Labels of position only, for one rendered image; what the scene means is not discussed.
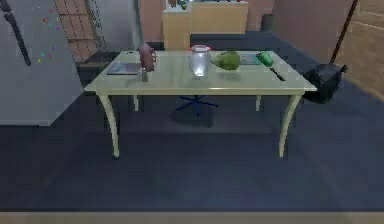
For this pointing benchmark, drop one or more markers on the blue star chair base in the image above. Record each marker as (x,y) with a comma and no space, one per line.
(196,104)

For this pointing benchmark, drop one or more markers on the cream curved-leg table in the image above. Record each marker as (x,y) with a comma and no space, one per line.
(173,83)

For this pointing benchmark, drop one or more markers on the clear glass jar red rim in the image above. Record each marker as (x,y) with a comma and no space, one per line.
(199,61)

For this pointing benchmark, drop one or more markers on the small grey shaker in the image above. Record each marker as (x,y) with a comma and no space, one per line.
(144,75)

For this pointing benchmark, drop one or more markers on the grey blue flat book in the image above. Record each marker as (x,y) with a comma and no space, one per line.
(124,68)

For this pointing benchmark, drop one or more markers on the green bottle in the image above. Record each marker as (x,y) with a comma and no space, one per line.
(265,58)

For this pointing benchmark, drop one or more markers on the black knife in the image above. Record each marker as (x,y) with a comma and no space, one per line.
(277,74)

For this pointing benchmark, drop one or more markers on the pale wooden counter cabinet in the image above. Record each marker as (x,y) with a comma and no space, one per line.
(206,20)

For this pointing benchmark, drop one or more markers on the dark green bin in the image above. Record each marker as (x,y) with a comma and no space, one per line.
(267,22)

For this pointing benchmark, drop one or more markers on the black garbage bag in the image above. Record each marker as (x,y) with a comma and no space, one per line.
(323,82)

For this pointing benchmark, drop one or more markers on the grey fridge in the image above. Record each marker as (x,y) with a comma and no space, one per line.
(33,83)

